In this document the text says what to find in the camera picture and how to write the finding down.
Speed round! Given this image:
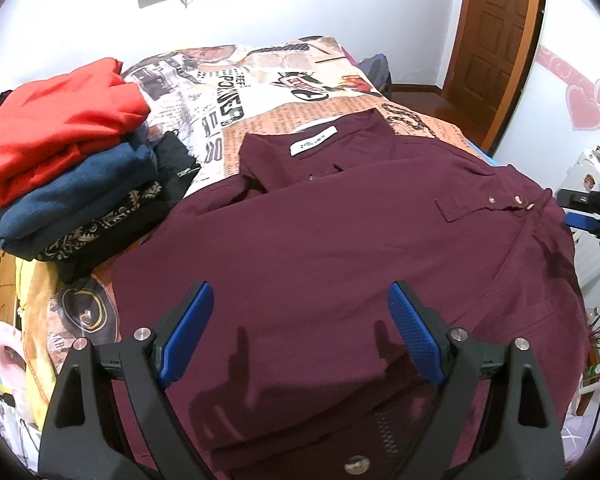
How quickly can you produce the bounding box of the red folded garment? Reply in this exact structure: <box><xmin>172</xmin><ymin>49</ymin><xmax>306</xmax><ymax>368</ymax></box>
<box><xmin>0</xmin><ymin>56</ymin><xmax>152</xmax><ymax>209</ymax></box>

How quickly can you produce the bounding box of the blue folded garment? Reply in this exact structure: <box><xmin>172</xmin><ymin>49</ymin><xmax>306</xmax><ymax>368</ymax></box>
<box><xmin>0</xmin><ymin>127</ymin><xmax>156</xmax><ymax>261</ymax></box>

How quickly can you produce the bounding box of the maroon button shirt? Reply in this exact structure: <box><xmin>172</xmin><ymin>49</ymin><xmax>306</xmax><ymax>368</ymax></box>
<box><xmin>111</xmin><ymin>109</ymin><xmax>592</xmax><ymax>480</ymax></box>

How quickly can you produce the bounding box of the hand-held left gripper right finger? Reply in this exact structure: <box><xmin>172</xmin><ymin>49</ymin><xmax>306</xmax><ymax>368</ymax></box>
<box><xmin>387</xmin><ymin>281</ymin><xmax>567</xmax><ymax>480</ymax></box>

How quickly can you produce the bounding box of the white box with stickers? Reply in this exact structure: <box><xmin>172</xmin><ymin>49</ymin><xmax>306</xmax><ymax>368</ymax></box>
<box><xmin>562</xmin><ymin>146</ymin><xmax>600</xmax><ymax>196</ymax></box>

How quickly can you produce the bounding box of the pink plastic toy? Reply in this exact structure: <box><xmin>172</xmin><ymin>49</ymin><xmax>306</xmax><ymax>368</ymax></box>
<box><xmin>0</xmin><ymin>316</ymin><xmax>28</xmax><ymax>421</ymax></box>

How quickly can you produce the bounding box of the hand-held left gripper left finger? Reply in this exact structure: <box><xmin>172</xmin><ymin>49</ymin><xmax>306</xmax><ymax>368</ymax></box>
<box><xmin>37</xmin><ymin>281</ymin><xmax>216</xmax><ymax>480</ymax></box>

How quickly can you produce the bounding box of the wooden door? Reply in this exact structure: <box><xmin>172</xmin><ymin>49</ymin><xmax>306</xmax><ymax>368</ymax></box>
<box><xmin>442</xmin><ymin>0</ymin><xmax>548</xmax><ymax>153</ymax></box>

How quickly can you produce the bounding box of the black patterned folded garment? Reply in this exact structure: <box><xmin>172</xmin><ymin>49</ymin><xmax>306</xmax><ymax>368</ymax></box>
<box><xmin>35</xmin><ymin>180</ymin><xmax>166</xmax><ymax>283</ymax></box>

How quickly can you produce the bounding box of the pink heart wall sticker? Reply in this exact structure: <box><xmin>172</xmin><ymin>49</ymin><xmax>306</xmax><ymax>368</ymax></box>
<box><xmin>537</xmin><ymin>45</ymin><xmax>600</xmax><ymax>143</ymax></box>

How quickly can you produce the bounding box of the printed bedspread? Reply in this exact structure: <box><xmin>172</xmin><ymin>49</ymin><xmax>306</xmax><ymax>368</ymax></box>
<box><xmin>22</xmin><ymin>35</ymin><xmax>496</xmax><ymax>411</ymax></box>

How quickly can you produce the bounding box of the yellow sheet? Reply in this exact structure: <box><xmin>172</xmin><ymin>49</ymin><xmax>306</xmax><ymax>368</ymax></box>
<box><xmin>15</xmin><ymin>255</ymin><xmax>66</xmax><ymax>396</ymax></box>

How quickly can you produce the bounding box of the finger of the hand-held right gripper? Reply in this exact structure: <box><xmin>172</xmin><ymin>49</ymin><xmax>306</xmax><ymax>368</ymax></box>
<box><xmin>564</xmin><ymin>211</ymin><xmax>600</xmax><ymax>244</ymax></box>
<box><xmin>556</xmin><ymin>185</ymin><xmax>600</xmax><ymax>214</ymax></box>

